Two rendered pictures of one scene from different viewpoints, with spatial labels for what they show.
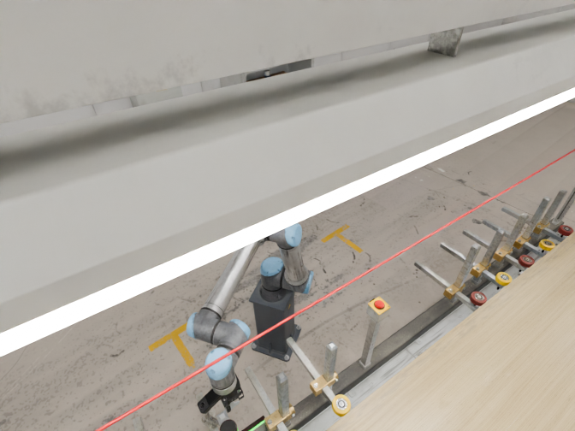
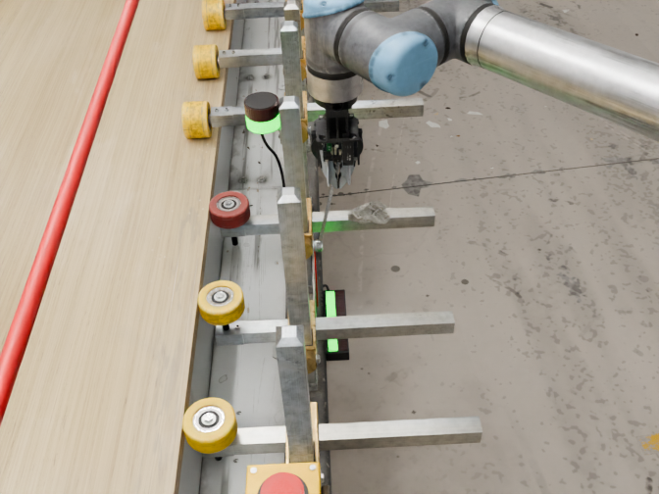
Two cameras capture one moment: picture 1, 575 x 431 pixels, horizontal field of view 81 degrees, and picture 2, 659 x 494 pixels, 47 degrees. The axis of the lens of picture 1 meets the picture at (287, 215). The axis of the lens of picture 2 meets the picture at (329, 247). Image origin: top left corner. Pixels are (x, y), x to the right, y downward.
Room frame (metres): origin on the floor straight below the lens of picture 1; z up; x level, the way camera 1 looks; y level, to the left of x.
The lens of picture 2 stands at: (1.12, -0.65, 1.86)
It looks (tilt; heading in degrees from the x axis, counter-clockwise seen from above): 44 degrees down; 122
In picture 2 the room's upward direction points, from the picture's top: 3 degrees counter-clockwise
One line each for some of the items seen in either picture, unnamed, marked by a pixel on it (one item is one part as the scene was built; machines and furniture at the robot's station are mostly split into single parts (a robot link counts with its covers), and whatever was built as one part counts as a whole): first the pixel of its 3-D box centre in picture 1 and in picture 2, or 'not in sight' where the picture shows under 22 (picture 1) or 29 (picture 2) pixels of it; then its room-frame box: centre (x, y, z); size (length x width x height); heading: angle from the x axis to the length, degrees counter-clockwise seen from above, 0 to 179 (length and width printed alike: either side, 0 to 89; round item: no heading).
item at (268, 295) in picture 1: (273, 286); not in sight; (1.47, 0.11, 0.65); 0.19 x 0.19 x 0.10
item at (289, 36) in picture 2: not in sight; (296, 125); (0.34, 0.46, 0.94); 0.03 x 0.03 x 0.48; 33
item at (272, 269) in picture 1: (273, 273); not in sight; (1.46, 0.10, 0.79); 0.17 x 0.15 x 0.18; 70
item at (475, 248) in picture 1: (463, 274); not in sight; (1.29, -1.01, 0.94); 0.03 x 0.03 x 0.48; 33
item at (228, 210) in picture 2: not in sight; (231, 222); (0.34, 0.21, 0.85); 0.08 x 0.08 x 0.11
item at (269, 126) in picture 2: not in sight; (263, 119); (0.44, 0.22, 1.13); 0.06 x 0.06 x 0.02
